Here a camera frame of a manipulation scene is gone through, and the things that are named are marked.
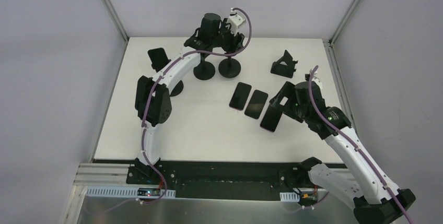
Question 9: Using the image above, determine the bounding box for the black phone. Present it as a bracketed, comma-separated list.
[147, 48, 171, 72]
[244, 90, 269, 120]

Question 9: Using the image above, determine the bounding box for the black folding phone stand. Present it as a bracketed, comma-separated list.
[270, 50, 299, 78]

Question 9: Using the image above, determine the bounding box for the black round-base phone stand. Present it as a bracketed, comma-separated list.
[193, 56, 215, 80]

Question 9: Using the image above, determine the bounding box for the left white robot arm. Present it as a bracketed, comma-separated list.
[135, 8, 252, 185]

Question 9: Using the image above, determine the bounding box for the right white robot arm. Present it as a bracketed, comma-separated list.
[270, 81, 416, 223]

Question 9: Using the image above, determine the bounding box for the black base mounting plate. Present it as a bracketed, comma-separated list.
[126, 160, 347, 202]

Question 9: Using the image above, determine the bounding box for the right white cable duct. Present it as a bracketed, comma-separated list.
[279, 192, 300, 203]

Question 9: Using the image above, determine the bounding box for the white cable duct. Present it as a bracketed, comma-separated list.
[279, 192, 300, 203]
[86, 186, 176, 199]

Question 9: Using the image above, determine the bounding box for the left white cable duct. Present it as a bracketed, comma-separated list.
[86, 186, 176, 199]

